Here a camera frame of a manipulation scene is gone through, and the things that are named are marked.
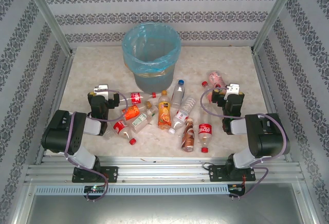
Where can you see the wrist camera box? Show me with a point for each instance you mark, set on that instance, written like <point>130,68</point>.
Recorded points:
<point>234,88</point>
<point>102,89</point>

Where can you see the right small circuit board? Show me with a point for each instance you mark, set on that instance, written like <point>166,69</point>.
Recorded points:
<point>236,188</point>

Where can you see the short cola bottle red cap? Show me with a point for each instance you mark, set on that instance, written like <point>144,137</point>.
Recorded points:
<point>120,127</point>

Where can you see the grey metal front panel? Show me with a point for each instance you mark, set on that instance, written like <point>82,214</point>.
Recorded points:
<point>164,208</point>

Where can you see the right aluminium side rail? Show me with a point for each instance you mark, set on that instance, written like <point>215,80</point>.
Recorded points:
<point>264,80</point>

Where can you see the water bottle white cap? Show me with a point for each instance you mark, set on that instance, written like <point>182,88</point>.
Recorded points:
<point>181,114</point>

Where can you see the left small circuit board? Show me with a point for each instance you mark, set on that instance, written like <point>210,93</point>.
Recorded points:
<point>93,188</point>

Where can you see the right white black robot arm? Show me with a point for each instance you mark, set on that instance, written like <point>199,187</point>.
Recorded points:
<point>270,136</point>

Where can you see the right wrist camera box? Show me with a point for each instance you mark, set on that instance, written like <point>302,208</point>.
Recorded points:
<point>234,88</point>

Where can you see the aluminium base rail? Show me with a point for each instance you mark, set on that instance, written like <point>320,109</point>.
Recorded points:
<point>164,168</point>

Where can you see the pink drink bottle red cap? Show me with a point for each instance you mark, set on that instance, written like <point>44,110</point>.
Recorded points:
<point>216,78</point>

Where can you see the aluminium frame post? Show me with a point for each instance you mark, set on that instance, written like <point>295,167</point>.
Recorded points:
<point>275,13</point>
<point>48,13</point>

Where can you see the long clear cola bottle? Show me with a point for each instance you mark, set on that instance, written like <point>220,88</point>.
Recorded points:
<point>136,98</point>

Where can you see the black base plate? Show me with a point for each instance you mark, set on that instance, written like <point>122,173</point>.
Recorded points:
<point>111,174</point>
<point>216,174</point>

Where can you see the aluminium side rail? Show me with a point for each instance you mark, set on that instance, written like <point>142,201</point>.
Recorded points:
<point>264,80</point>
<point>61,88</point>

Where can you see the clear bottle green white label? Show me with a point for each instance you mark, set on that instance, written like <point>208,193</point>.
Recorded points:
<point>140,121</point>

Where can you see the clear bottle blue cap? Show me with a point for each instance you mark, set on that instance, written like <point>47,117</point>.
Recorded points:
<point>178,94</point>

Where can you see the grey translucent plastic bin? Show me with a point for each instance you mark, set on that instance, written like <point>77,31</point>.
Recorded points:
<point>154,82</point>

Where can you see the orange label gold cap bottle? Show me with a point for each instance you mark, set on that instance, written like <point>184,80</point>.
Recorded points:
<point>131,112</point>

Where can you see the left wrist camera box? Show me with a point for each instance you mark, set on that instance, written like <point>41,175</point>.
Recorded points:
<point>102,89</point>

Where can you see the right aluminium frame post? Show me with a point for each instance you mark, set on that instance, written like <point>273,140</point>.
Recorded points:
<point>275,13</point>

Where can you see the brown coffee drink bottle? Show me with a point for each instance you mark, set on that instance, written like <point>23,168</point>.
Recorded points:
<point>189,134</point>

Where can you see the small circuit board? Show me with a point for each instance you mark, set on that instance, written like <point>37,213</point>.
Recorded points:
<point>236,188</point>
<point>93,188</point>

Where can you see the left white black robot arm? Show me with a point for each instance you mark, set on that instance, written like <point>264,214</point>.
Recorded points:
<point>61,131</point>

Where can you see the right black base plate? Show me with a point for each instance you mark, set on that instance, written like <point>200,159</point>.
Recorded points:
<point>216,174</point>

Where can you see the left aluminium side rail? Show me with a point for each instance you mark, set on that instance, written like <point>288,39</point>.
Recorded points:
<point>61,88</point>

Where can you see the cola bottle red label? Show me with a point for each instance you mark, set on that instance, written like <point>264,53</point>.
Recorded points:
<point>205,131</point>

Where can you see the left aluminium frame post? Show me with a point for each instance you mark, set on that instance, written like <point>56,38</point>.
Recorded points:
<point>48,13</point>

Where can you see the orange juice bottle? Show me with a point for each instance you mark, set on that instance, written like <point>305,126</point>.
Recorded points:
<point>164,113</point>

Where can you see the blue plastic bin liner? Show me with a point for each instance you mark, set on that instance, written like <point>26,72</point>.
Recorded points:
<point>144,66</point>

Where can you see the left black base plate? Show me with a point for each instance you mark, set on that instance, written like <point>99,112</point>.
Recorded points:
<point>111,174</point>

